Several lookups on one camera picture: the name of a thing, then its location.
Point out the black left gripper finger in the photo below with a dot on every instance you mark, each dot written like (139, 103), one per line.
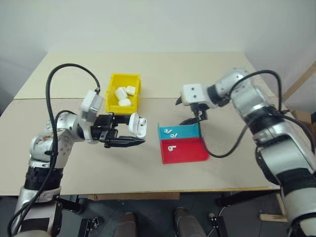
(126, 141)
(122, 119)

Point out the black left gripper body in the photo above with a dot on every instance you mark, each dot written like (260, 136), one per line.
(102, 128)

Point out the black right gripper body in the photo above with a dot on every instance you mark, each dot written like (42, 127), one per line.
(200, 111)

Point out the white earbud case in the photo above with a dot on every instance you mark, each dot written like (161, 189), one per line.
(130, 90)
(120, 92)
(124, 102)
(137, 124)

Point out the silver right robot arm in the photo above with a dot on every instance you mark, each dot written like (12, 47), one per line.
(271, 133)

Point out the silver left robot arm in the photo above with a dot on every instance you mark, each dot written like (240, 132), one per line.
(39, 145)

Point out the closed white earbud case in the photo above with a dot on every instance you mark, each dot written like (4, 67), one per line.
(124, 102)
(130, 90)
(120, 92)

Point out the yellow plastic bin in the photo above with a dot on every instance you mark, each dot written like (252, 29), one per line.
(111, 101)

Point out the white earbud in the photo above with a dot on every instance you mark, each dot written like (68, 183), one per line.
(174, 135)
(168, 130)
(171, 148)

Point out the blue and red tray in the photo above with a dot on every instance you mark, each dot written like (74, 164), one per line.
(182, 150)

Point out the brown cardboard box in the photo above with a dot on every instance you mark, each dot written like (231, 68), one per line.
(302, 116)

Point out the wooden slanted beam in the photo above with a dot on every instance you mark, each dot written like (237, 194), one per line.
(300, 80)

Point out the black floor stand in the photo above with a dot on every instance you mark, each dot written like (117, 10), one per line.
(218, 225)

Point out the wooden table leg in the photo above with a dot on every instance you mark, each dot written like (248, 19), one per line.
(281, 207)

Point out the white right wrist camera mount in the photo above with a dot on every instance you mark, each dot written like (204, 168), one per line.
(193, 95)

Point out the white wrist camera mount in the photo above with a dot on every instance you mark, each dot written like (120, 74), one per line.
(90, 103)
(193, 95)

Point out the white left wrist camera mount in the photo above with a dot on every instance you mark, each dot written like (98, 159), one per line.
(90, 103)

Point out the black table frame bracket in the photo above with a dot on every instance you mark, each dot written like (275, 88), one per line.
(232, 199)
(70, 203)

